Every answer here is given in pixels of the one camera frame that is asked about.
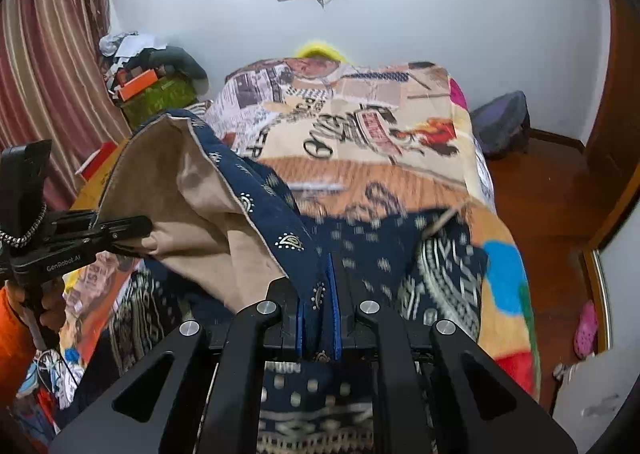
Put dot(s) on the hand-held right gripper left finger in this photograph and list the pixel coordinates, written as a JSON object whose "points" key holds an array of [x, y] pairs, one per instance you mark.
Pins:
{"points": [[300, 324]]}

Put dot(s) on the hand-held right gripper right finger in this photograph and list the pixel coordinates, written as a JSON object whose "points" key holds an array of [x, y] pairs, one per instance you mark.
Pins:
{"points": [[334, 319]]}

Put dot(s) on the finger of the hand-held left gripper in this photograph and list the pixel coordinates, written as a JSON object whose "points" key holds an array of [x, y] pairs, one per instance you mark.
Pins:
{"points": [[125, 246], [127, 225]]}

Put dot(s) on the navy patterned hoodie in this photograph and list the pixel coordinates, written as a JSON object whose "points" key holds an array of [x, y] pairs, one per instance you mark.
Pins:
{"points": [[270, 214]]}

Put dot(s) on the person's left hand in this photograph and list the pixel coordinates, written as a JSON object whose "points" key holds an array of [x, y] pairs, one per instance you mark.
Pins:
{"points": [[52, 304]]}

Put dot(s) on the yellow cardboard box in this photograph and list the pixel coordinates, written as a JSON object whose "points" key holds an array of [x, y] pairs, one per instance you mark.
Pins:
{"points": [[95, 184]]}

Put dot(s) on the red box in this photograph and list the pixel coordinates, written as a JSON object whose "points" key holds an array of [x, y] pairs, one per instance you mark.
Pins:
{"points": [[97, 158]]}

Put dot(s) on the green bag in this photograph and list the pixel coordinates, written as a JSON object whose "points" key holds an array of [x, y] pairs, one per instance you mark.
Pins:
{"points": [[160, 98]]}

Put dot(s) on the orange box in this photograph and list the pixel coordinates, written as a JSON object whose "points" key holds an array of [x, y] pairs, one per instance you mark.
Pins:
{"points": [[137, 83]]}

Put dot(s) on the grey cloth bundle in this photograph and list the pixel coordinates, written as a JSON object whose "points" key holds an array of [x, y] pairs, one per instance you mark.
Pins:
{"points": [[180, 61]]}

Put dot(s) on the striped red curtain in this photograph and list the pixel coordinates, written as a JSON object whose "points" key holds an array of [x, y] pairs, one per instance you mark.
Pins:
{"points": [[50, 58]]}

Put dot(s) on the pile of white papers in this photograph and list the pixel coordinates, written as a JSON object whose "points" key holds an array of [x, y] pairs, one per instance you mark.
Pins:
{"points": [[125, 43]]}

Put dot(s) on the printed blanket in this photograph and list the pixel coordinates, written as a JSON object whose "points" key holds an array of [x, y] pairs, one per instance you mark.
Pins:
{"points": [[360, 133]]}

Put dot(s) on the pink slippers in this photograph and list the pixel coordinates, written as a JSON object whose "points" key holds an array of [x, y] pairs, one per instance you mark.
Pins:
{"points": [[585, 329]]}

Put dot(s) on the grey purple backpack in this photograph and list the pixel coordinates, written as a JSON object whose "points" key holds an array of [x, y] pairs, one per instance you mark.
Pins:
{"points": [[500, 126]]}

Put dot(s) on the yellow fuzzy object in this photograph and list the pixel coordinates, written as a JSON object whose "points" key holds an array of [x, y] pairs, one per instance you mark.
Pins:
{"points": [[320, 51]]}

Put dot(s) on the white suitcase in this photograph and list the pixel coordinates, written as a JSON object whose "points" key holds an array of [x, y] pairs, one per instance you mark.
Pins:
{"points": [[595, 399]]}

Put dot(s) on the wooden door frame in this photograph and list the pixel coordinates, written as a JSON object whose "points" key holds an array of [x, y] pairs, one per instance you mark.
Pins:
{"points": [[612, 83]]}

